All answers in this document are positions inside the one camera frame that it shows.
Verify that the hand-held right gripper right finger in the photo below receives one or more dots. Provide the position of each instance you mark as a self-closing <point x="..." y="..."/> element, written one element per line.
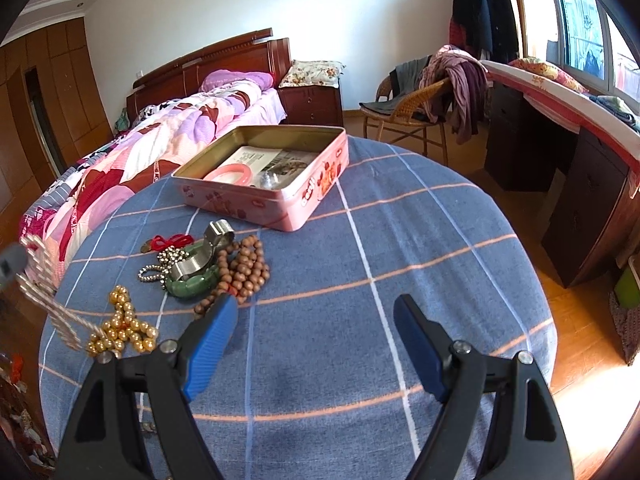
<point x="420" y="345"/>

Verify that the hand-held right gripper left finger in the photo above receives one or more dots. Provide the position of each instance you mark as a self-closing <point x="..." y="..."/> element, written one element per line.
<point x="210" y="345"/>

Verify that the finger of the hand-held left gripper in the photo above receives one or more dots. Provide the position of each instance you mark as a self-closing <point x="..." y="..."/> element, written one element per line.
<point x="11" y="265"/>

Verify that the red knot charm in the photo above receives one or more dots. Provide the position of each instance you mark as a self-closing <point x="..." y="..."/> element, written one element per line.
<point x="162" y="243"/>

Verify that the pink tin box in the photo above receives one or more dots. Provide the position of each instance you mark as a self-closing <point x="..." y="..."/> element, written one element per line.
<point x="300" y="200"/>

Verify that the blue plaid cloth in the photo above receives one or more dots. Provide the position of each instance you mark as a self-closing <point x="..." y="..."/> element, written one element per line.
<point x="350" y="285"/>

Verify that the brown wooden wardrobe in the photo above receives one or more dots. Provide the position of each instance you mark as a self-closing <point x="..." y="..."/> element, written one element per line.
<point x="60" y="100"/>

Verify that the small silver trinket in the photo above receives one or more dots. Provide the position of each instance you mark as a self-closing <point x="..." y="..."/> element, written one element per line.
<point x="269" y="180"/>

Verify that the pink bangle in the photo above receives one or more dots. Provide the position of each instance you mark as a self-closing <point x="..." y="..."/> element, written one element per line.
<point x="220" y="169"/>

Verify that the small green bag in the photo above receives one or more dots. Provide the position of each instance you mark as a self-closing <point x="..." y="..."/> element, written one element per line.
<point x="121" y="122"/>

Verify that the bed with floral quilt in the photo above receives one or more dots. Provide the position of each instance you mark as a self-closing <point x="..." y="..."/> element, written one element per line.
<point x="150" y="150"/>

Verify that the patterned basket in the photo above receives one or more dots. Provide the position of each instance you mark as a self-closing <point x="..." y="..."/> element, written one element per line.
<point x="625" y="330"/>

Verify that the green box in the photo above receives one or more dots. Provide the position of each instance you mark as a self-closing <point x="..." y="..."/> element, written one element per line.
<point x="627" y="287"/>

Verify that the dark wooden desk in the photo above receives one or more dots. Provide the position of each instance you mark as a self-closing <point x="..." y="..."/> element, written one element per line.
<point x="580" y="200"/>

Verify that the wicker chair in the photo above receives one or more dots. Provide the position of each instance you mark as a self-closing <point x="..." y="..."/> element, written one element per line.
<point x="395" y="115"/>

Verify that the dark wooden nightstand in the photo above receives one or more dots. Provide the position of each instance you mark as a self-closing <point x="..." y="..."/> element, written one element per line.
<point x="312" y="105"/>

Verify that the purple garment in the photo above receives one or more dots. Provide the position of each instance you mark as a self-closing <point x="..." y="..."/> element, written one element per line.
<point x="465" y="85"/>

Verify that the pink pillow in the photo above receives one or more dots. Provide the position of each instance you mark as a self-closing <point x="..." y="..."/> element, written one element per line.
<point x="235" y="80"/>

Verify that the grey garment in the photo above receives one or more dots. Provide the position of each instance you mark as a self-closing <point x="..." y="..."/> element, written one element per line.
<point x="405" y="75"/>

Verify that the dark wooden headboard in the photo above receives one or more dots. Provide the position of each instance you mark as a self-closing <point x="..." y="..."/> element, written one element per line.
<point x="200" y="60"/>

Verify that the floral cushion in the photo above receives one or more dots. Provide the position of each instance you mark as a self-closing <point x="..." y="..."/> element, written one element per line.
<point x="312" y="72"/>

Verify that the floral pillow with red edge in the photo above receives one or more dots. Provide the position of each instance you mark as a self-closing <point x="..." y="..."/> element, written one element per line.
<point x="545" y="72"/>

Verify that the folded clothes pile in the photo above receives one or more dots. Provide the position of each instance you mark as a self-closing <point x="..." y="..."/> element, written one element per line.
<point x="617" y="110"/>

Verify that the hanging dark coats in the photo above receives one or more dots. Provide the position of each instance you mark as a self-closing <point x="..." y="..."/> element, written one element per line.
<point x="485" y="10"/>

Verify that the window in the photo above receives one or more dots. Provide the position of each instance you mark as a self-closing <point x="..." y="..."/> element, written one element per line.
<point x="575" y="25"/>

